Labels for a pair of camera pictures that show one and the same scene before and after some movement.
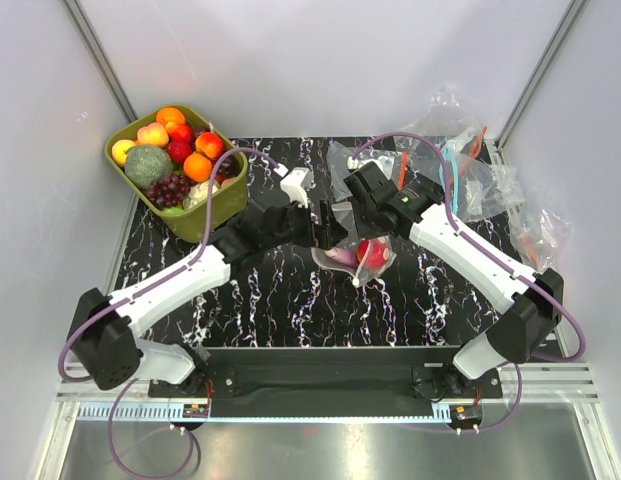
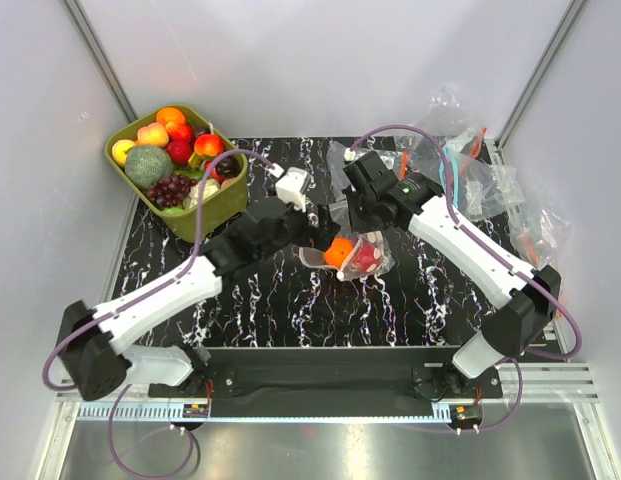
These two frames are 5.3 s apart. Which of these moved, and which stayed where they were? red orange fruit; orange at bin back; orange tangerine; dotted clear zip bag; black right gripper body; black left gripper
Moved: orange tangerine; dotted clear zip bag
Stayed: black left gripper; red orange fruit; black right gripper body; orange at bin back
